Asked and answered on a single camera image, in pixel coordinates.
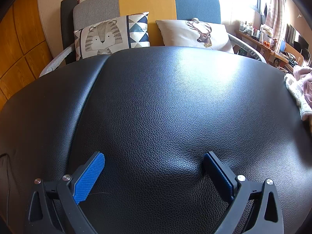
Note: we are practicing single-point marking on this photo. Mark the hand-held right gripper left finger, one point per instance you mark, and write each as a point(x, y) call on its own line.
point(90, 175)

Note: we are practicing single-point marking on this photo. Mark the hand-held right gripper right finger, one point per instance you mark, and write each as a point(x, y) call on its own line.
point(218, 173)

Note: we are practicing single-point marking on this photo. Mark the pink knit sweater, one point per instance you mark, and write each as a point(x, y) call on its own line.
point(306, 80)

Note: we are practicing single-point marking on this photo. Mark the black leather bench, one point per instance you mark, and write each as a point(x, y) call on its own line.
point(156, 102)

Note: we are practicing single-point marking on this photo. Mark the cream knit sweater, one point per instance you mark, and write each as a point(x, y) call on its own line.
point(296, 95)

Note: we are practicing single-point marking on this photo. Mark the cluttered wooden desk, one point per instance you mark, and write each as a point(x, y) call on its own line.
point(251, 37)

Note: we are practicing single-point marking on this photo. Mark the tiger print cushion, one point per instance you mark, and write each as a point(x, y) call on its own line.
point(102, 36)

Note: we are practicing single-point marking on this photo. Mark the deer print cushion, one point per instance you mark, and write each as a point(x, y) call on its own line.
point(180, 34)

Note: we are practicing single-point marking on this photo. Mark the black monitor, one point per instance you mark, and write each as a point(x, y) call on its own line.
point(296, 39)

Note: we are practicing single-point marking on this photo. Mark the beige patterned curtain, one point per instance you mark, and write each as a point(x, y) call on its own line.
point(275, 9)

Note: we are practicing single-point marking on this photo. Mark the grey yellow blue sofa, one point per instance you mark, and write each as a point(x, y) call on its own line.
point(146, 2)

